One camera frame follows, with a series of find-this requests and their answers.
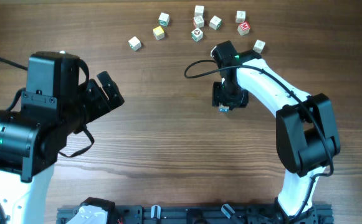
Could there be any blue bottom tower block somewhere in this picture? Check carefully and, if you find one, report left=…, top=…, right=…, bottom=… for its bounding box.
left=219, top=105, right=229, bottom=113

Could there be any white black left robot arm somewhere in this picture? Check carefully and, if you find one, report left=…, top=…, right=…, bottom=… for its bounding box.
left=0, top=52, right=124, bottom=223

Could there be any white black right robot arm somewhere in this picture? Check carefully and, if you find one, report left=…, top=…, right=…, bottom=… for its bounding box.
left=211, top=41, right=341, bottom=223

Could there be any plain wooden block far right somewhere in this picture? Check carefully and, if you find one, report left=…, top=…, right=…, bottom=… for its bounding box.
left=253, top=40, right=265, bottom=54

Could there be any plain wooden block far left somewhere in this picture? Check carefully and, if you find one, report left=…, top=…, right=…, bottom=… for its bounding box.
left=128, top=36, right=141, bottom=51

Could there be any green ball picture block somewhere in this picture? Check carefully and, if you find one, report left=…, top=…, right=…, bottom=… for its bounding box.
left=191, top=28, right=204, bottom=42

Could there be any red M wooden block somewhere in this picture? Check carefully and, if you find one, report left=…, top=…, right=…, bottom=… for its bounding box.
left=237, top=21, right=251, bottom=35

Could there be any green edged wooden block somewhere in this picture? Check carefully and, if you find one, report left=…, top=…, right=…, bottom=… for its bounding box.
left=209, top=16, right=222, bottom=30

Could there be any red side wooden block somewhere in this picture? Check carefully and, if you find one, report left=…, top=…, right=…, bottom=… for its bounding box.
left=193, top=16, right=204, bottom=28

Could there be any plain wooden block upper right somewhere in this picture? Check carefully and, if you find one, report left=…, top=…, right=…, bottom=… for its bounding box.
left=236, top=11, right=246, bottom=24

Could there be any yellow top wooden block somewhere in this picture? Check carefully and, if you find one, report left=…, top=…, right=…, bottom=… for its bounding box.
left=153, top=26, right=165, bottom=40

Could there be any plain wooden block top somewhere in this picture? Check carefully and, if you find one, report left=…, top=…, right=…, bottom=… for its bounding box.
left=194, top=5, right=204, bottom=17

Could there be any green side wooden block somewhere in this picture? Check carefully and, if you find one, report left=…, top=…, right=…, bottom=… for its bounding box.
left=158, top=12, right=170, bottom=27

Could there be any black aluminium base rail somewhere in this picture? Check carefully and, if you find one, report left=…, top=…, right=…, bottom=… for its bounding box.
left=55, top=197, right=334, bottom=224

